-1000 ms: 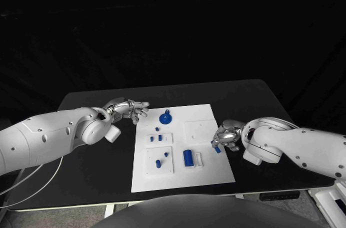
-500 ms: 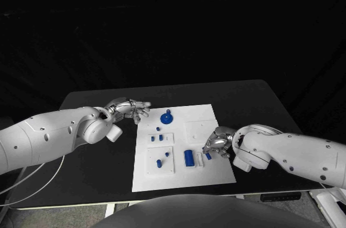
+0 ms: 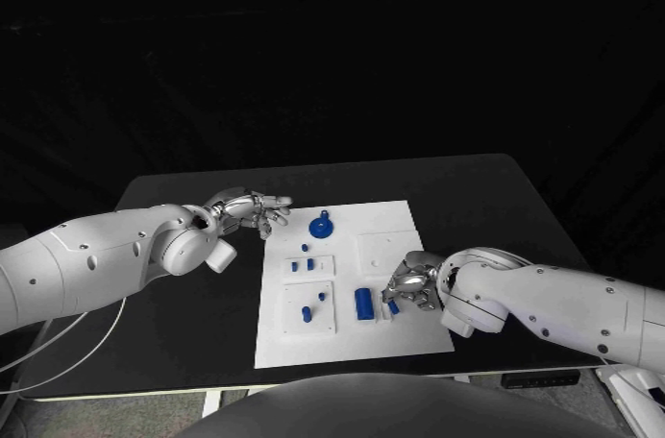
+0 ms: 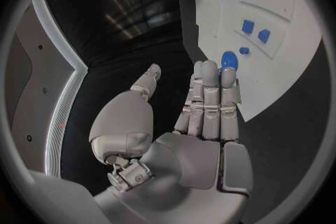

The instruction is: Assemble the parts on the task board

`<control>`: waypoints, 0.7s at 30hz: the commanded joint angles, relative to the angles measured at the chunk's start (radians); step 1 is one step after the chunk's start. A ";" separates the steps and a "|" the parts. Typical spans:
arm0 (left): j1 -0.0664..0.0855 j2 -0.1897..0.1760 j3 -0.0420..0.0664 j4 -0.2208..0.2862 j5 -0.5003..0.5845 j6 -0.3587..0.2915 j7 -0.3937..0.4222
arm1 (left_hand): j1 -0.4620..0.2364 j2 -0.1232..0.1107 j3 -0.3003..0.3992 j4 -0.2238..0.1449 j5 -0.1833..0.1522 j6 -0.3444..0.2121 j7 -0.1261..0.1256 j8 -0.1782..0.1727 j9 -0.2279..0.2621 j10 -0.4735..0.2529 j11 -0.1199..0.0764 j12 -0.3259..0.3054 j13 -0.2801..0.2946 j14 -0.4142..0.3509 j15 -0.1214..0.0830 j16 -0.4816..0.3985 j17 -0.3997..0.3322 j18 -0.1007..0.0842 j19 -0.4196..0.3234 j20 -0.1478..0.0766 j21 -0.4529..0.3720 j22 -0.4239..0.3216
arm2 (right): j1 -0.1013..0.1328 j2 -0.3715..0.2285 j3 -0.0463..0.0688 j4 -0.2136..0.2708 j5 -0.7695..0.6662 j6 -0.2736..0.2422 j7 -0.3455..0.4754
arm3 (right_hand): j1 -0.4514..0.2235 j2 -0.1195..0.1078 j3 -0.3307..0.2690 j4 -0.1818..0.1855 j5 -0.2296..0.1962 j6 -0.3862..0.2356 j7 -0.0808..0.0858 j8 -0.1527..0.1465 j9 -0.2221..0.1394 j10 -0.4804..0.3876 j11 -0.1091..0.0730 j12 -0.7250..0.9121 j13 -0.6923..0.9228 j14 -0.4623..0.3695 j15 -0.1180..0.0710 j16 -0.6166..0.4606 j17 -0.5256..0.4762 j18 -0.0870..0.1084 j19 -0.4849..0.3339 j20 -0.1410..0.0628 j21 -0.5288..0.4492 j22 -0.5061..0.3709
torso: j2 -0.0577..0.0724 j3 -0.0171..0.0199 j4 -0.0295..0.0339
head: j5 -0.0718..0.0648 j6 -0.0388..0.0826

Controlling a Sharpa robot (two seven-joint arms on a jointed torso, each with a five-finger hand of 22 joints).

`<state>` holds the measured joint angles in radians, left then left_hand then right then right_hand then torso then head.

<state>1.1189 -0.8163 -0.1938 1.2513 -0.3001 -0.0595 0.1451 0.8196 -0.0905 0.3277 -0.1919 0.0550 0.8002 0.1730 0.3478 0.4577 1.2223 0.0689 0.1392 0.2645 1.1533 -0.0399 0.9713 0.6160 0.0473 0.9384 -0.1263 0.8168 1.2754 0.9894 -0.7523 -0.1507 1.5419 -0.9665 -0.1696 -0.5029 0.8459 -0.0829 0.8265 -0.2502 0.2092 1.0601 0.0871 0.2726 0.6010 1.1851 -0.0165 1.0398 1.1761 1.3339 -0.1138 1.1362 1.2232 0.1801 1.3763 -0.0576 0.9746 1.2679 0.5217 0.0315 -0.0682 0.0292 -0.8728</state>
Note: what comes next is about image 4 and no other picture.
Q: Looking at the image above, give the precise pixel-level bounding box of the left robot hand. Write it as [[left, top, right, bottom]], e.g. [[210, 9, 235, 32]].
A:
[[88, 60, 255, 224]]

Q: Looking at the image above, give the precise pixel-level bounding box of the white task board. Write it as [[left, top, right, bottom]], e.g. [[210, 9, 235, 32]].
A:
[[194, 0, 324, 123]]

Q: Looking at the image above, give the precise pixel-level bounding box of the blue block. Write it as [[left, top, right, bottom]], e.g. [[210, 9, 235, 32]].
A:
[[256, 29, 272, 44], [241, 19, 256, 34]]

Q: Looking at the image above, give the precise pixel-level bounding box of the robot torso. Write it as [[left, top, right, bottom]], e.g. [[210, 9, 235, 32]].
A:
[[4, 0, 89, 179]]

